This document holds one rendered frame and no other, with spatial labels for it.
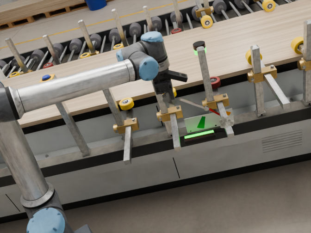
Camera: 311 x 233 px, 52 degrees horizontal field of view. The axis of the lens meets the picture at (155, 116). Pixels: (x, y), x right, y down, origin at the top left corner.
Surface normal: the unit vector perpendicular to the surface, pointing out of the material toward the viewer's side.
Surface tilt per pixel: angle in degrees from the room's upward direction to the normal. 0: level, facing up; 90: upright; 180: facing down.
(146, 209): 0
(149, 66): 91
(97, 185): 90
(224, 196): 0
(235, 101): 90
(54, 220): 5
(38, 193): 91
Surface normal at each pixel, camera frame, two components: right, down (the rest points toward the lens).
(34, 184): 0.67, 0.32
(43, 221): -0.22, -0.74
